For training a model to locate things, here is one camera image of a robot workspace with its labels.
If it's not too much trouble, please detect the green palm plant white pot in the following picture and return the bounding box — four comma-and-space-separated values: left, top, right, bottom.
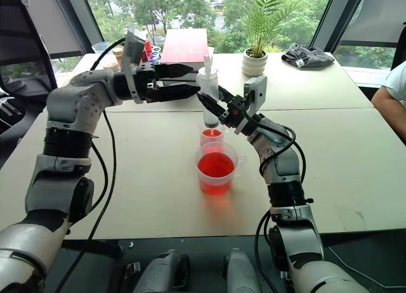
241, 0, 303, 78

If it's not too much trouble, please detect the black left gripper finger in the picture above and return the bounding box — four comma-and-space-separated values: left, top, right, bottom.
155, 63, 199, 82
159, 83, 201, 102

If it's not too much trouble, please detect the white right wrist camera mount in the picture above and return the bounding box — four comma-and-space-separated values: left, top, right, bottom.
234, 75, 268, 135

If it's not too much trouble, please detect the person in light shirt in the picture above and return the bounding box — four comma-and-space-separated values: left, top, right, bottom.
370, 60, 406, 136

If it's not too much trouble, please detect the grey rounded robot leg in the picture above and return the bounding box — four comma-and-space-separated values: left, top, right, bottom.
132, 249, 192, 293
223, 248, 263, 293

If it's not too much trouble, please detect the black office chair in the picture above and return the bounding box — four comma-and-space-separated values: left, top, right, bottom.
0, 0, 58, 169

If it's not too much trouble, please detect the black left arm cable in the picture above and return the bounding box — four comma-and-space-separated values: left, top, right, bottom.
53, 37, 128, 293

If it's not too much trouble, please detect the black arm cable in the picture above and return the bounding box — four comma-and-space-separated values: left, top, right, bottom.
53, 37, 128, 293
249, 114, 307, 293

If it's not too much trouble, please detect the clear bottle with straw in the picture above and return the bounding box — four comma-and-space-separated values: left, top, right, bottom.
195, 55, 220, 129

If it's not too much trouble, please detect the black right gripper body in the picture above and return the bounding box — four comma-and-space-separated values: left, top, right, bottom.
218, 96, 252, 131

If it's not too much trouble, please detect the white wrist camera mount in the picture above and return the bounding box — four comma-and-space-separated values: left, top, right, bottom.
121, 30, 147, 104
234, 75, 268, 135

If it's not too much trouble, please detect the crumpled grey cloth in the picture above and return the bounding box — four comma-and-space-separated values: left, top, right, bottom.
281, 42, 336, 72

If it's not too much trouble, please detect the large clear cup red liquid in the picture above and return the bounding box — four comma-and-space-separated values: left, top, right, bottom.
194, 141, 247, 197

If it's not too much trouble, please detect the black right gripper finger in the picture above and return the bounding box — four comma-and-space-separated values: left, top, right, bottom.
218, 86, 237, 105
197, 93, 228, 124

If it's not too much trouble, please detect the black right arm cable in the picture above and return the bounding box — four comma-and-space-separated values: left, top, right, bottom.
249, 114, 307, 293

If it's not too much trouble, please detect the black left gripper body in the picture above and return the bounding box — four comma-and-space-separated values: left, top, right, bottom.
134, 63, 166, 103

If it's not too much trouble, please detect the jar with tan lid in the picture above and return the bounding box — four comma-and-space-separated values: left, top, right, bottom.
112, 46, 125, 70

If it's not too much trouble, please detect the red rectangular box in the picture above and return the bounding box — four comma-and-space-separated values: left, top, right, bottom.
159, 28, 211, 72

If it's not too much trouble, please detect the clear plastic container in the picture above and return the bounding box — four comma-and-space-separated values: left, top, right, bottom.
91, 41, 112, 55

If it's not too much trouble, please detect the small clear cup red liquid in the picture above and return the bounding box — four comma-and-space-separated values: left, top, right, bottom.
199, 127, 226, 148

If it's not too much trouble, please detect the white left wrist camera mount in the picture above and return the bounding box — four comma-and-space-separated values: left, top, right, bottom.
121, 30, 147, 104

